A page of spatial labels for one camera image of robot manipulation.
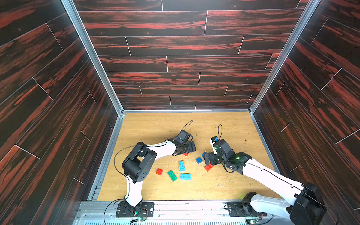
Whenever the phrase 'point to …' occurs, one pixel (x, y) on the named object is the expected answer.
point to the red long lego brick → (208, 167)
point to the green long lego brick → (172, 176)
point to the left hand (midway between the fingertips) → (192, 149)
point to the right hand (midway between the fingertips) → (212, 153)
